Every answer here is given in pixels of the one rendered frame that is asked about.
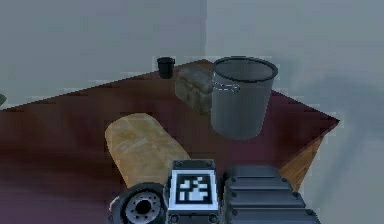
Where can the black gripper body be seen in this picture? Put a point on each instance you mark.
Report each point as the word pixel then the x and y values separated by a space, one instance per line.
pixel 141 206

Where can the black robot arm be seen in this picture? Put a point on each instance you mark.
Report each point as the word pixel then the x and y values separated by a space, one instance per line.
pixel 260 196

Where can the tan bread loaf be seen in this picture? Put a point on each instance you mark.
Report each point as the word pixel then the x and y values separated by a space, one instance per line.
pixel 141 146

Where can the grey-brown bread loaf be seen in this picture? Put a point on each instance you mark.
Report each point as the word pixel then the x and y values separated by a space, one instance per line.
pixel 195 88

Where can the brown wooden table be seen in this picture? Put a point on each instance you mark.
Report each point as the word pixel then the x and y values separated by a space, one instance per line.
pixel 66 150

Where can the black cup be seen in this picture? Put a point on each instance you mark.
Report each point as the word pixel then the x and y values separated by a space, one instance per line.
pixel 165 67

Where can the grey metal pot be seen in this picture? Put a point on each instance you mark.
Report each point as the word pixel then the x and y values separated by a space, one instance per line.
pixel 240 100

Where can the dark green object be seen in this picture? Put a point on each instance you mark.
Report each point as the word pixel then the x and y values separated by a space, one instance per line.
pixel 2 99

